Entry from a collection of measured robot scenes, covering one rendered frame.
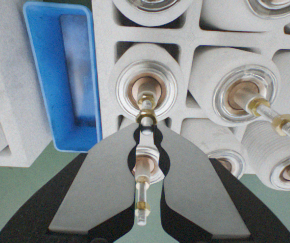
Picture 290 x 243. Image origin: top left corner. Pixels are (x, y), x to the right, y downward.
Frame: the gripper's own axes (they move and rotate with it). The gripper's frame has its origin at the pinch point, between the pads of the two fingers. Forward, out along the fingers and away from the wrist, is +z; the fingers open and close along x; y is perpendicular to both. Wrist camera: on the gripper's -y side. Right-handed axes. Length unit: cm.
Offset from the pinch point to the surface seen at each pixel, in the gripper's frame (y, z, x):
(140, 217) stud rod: 11.9, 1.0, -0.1
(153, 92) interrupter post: -0.3, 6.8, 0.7
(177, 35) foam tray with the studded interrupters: -5.6, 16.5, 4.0
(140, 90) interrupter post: -0.3, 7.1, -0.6
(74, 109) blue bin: 14.8, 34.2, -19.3
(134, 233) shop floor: 75, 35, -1
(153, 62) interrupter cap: -2.9, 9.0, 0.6
